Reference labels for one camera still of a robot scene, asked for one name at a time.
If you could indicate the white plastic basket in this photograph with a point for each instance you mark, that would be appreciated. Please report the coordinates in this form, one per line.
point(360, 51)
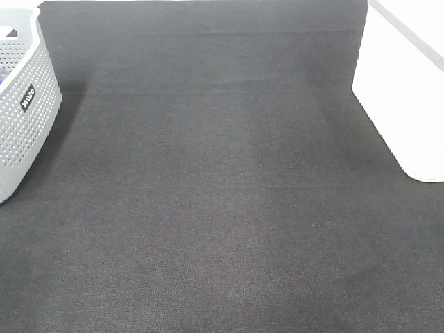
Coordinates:
point(398, 81)

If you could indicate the grey perforated laundry basket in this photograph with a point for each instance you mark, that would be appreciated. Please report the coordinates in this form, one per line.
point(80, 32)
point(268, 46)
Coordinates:
point(30, 95)

